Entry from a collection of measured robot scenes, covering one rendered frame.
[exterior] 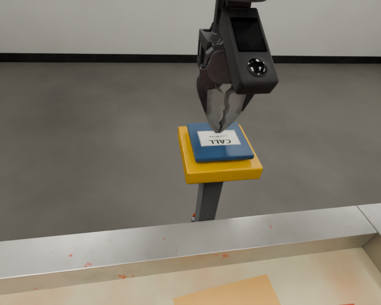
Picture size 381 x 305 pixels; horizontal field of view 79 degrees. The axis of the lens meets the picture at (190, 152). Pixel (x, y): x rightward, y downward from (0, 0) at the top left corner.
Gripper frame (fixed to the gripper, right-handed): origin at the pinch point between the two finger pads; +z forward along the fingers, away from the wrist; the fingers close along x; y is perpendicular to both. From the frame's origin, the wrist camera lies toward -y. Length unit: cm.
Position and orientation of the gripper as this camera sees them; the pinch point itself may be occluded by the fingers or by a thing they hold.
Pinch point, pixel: (219, 129)
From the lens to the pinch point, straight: 40.3
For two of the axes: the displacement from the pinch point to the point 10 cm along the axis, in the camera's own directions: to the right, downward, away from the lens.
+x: -9.9, 0.6, -1.5
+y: -1.5, -6.6, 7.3
